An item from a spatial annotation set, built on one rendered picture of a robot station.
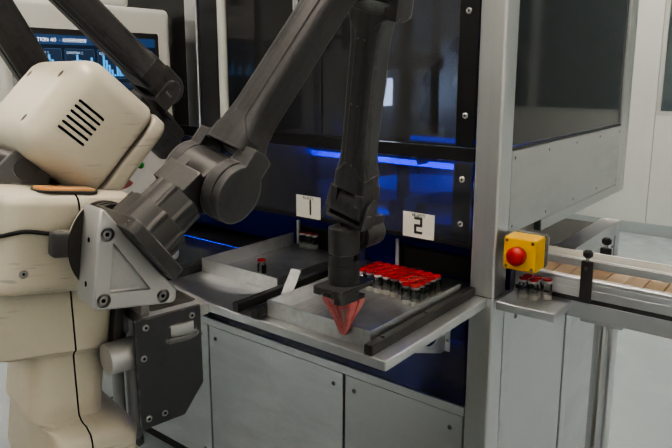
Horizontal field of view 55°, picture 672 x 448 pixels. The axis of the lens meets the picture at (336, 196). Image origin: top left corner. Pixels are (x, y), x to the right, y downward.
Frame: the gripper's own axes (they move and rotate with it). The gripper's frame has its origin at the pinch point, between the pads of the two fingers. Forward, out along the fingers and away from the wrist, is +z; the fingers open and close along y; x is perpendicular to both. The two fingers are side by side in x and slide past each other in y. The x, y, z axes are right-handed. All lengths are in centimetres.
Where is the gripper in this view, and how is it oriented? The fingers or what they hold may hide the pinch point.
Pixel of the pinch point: (343, 329)
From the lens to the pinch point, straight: 121.3
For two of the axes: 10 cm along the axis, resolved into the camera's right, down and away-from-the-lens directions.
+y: 6.2, -1.4, 7.8
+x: -7.9, -1.1, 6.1
